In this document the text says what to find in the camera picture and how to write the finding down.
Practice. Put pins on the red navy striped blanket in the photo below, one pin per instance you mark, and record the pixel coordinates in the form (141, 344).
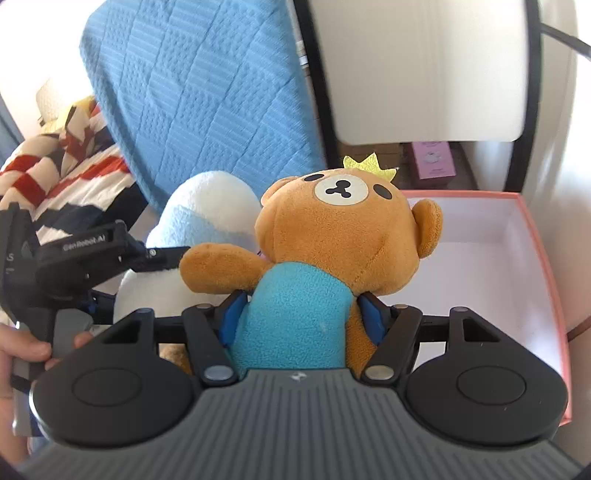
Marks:
(69, 184)

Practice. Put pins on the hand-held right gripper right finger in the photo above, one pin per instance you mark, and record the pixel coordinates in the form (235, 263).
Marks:
(372, 314)

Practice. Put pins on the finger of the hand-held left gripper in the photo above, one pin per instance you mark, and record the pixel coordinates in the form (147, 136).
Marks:
(161, 258)
(104, 309)

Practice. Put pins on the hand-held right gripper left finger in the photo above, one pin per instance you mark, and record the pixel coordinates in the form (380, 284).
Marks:
(233, 317)

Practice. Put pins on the cream woven hat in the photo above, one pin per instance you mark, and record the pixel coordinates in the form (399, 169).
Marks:
(51, 101)

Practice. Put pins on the small pink carton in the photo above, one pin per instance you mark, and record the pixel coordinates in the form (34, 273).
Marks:
(433, 164)

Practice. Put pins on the person's left hand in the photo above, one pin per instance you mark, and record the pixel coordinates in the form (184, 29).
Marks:
(23, 346)

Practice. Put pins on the blue quilted bedspread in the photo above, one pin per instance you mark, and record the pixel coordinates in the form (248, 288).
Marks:
(198, 92)

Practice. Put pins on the white and blue plush toy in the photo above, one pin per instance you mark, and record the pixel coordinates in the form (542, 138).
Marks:
(203, 207)

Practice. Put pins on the white table with black frame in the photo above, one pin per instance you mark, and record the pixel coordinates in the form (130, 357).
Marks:
(415, 69)

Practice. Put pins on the pink storage box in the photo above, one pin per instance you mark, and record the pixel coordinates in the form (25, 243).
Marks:
(485, 258)

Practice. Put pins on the brown bear plush toy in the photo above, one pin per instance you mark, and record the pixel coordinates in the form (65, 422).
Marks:
(323, 240)

